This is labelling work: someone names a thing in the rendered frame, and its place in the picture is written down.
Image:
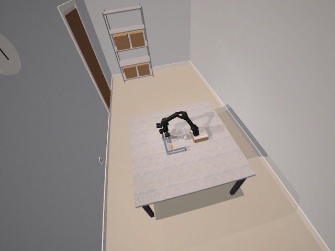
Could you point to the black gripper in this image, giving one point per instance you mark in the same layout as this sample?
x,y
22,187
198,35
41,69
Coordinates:
x,y
166,130

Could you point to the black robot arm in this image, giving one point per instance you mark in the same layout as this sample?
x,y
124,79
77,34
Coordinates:
x,y
184,116

